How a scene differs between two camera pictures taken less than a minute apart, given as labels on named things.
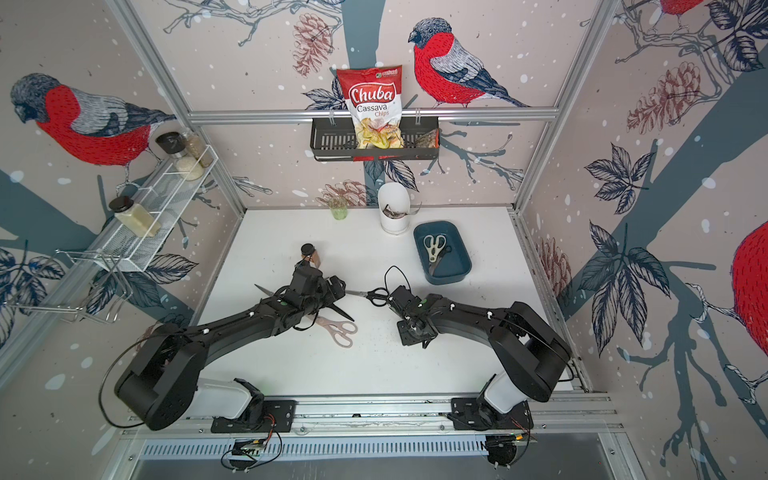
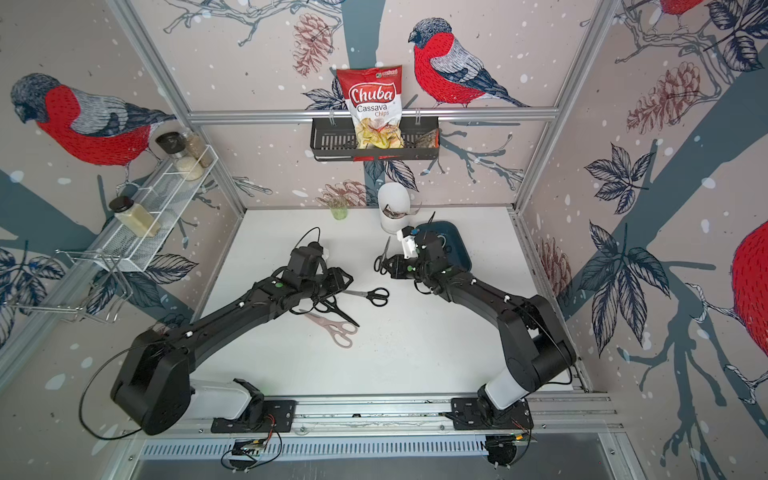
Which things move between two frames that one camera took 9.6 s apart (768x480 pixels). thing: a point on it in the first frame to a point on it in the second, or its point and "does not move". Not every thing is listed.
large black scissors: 335,308 does not move
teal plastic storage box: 455,265 does not move
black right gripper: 404,339 to 396,270
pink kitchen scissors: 340,330 does not move
